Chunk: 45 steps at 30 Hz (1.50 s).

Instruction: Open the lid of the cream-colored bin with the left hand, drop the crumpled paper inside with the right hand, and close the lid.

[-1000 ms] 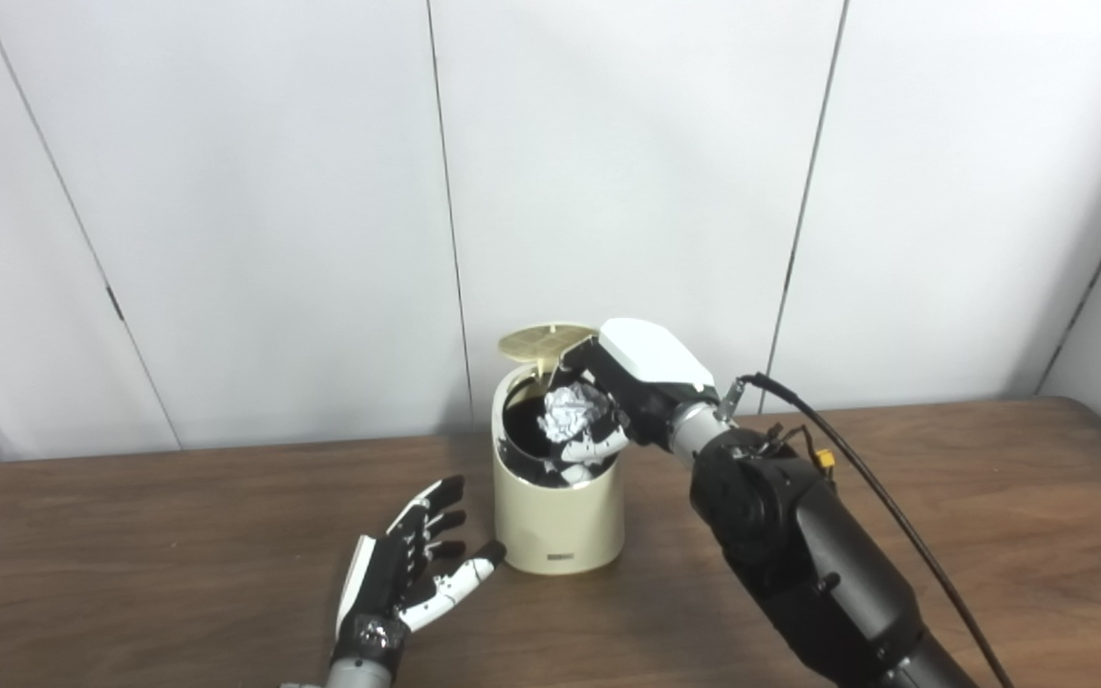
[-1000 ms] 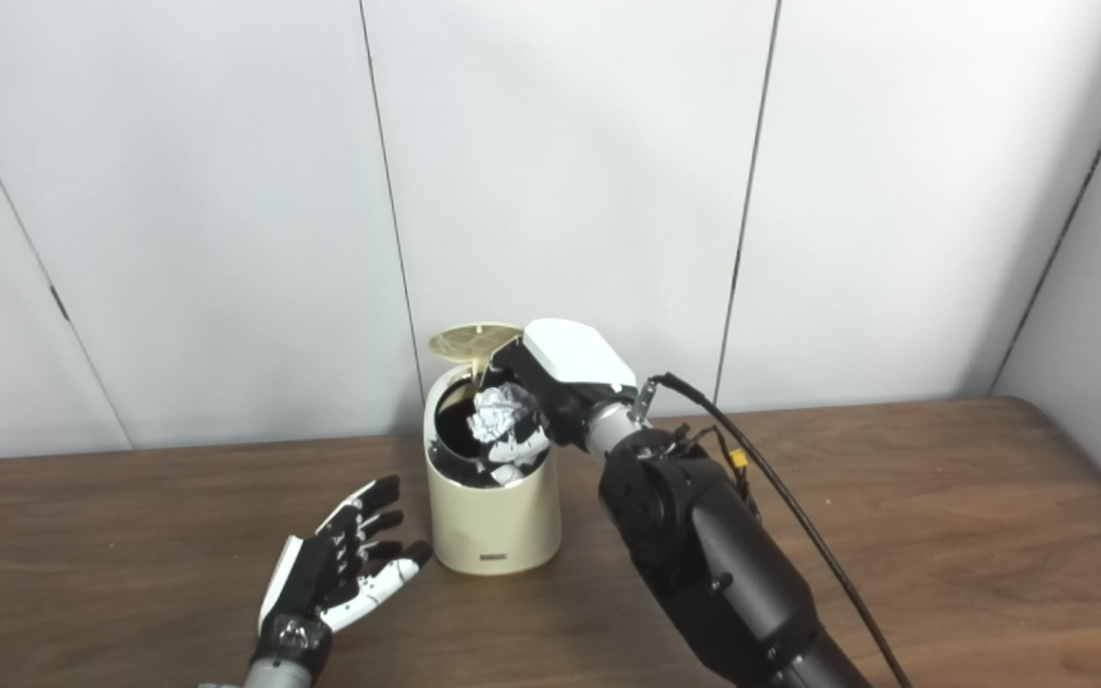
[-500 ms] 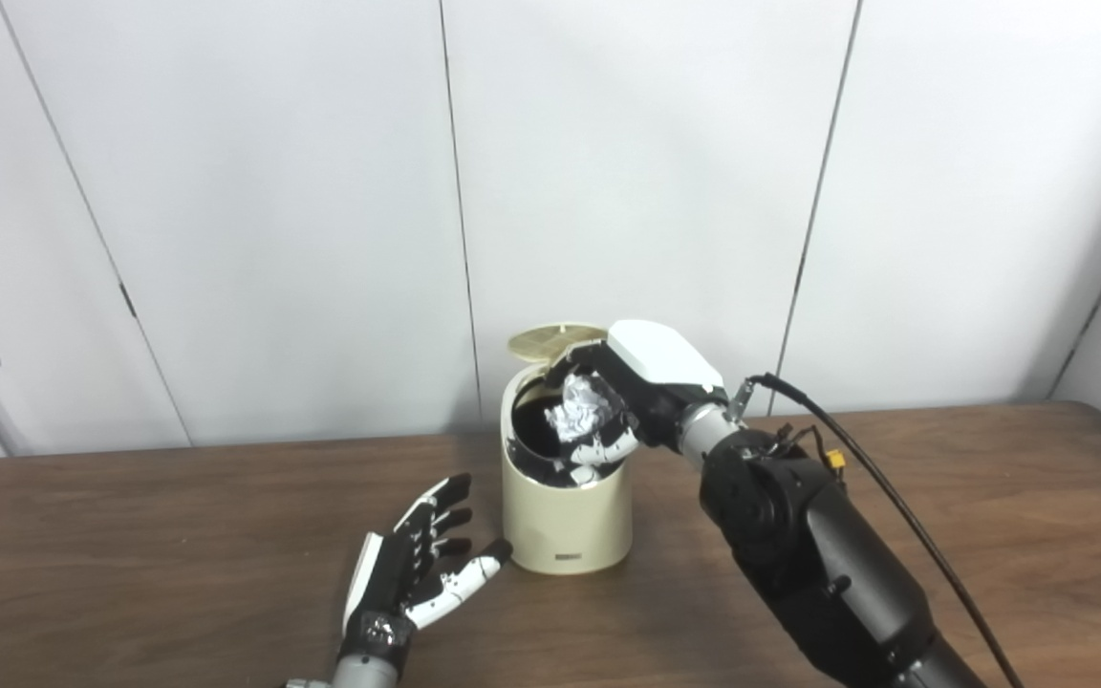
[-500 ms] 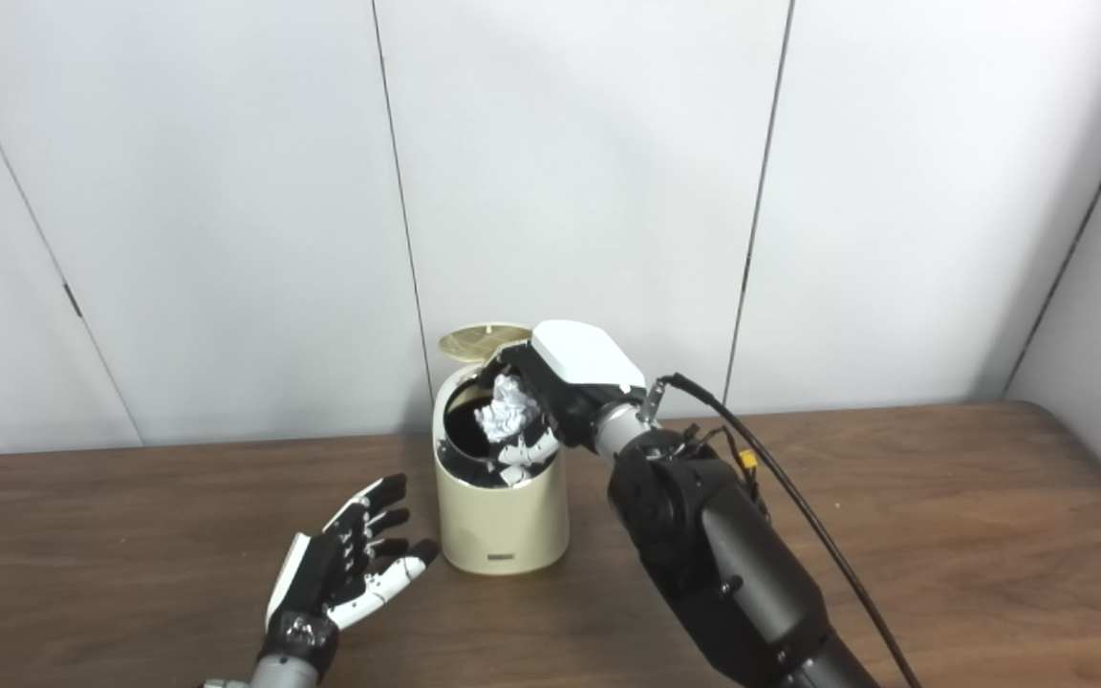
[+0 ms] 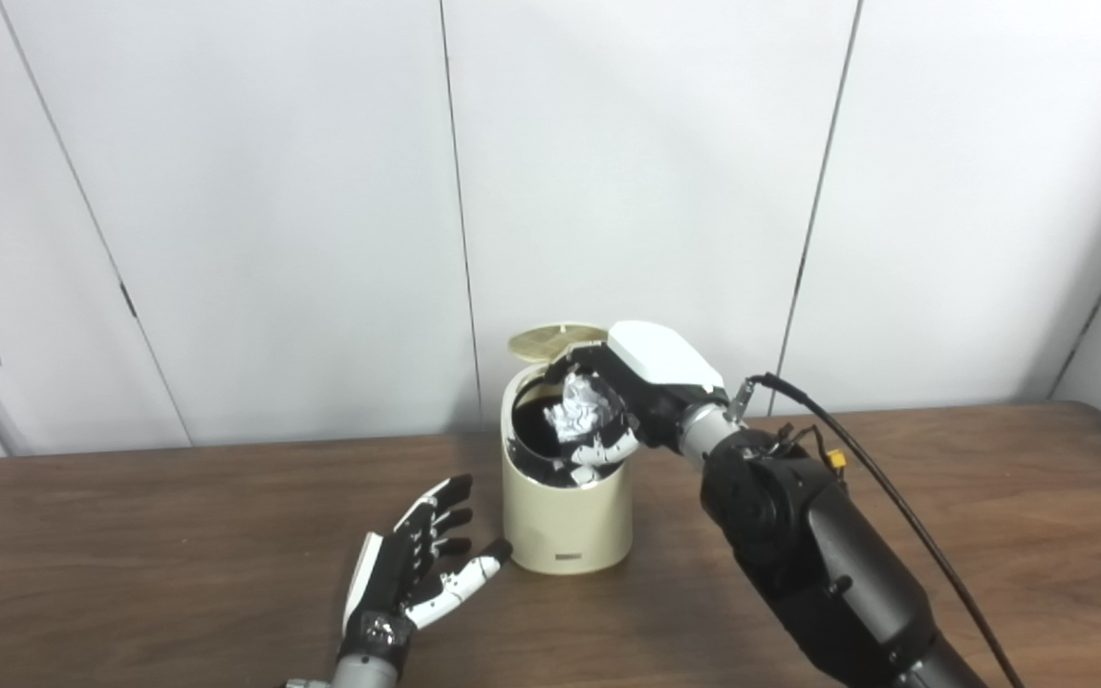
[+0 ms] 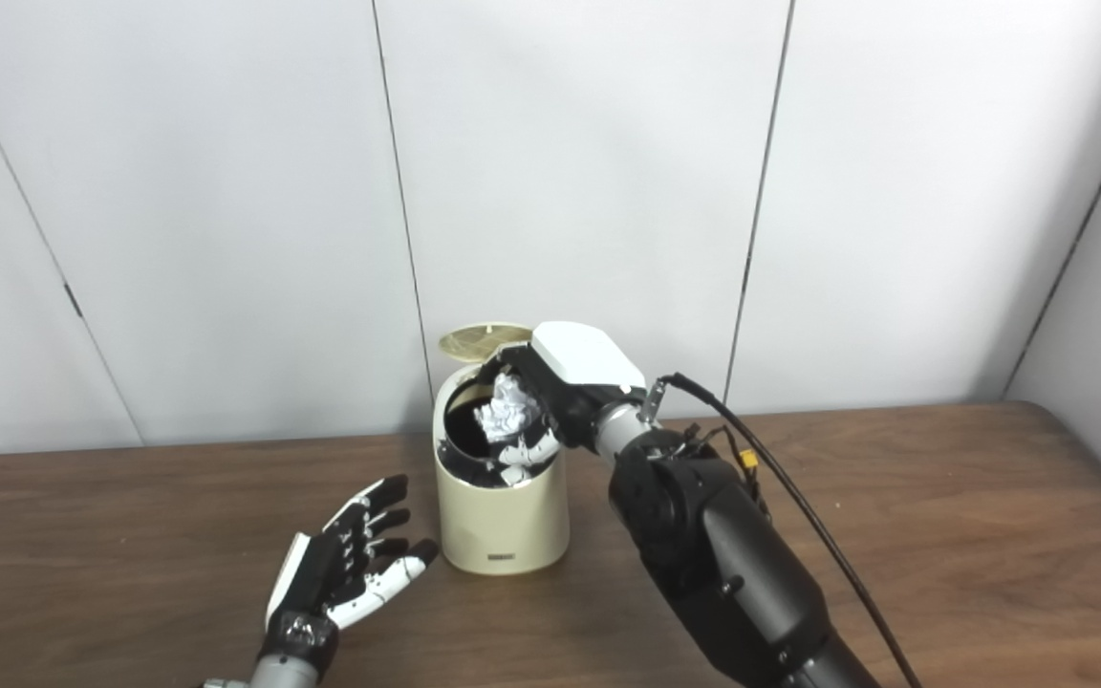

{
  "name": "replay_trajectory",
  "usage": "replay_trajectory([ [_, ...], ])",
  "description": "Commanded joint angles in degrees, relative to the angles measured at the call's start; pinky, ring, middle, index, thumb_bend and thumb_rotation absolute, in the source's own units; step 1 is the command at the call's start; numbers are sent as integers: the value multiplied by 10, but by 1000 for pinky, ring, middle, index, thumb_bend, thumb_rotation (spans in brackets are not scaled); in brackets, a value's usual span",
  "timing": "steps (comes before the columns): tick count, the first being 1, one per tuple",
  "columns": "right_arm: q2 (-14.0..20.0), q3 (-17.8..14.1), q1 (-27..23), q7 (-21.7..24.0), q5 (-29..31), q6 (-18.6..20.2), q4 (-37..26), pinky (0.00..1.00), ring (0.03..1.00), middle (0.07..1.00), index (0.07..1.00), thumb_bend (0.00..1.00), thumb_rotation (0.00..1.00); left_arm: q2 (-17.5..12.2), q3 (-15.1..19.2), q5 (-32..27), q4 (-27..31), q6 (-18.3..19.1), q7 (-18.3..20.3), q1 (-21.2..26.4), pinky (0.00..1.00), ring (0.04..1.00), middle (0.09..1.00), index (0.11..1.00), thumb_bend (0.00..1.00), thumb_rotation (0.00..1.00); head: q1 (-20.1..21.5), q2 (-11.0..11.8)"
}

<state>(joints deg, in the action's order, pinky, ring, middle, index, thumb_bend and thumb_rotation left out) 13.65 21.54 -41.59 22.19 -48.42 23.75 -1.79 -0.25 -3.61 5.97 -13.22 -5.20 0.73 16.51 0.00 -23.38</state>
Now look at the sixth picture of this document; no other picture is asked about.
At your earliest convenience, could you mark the black plastic bin liner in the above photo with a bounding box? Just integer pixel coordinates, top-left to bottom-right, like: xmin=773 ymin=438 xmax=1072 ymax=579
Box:
xmin=441 ymin=377 xmax=561 ymax=488

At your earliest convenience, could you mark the white paper ball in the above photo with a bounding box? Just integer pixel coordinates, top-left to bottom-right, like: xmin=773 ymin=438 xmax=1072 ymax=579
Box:
xmin=472 ymin=373 xmax=544 ymax=445

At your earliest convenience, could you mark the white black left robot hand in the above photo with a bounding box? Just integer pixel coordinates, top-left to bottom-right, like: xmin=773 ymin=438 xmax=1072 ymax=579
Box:
xmin=257 ymin=474 xmax=441 ymax=681

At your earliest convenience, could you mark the cream round bin lid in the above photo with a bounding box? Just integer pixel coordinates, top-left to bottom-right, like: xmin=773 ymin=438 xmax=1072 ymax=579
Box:
xmin=440 ymin=323 xmax=534 ymax=364

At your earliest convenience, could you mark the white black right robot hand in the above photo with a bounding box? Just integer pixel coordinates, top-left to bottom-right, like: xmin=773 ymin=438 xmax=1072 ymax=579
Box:
xmin=474 ymin=321 xmax=649 ymax=486

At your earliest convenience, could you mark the cream-colored desktop trash bin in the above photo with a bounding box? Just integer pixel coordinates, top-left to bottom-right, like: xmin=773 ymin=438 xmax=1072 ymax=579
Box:
xmin=432 ymin=368 xmax=571 ymax=576

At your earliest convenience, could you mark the thin wire with yellow plug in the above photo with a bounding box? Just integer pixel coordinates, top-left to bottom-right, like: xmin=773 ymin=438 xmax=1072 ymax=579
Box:
xmin=680 ymin=425 xmax=766 ymax=498

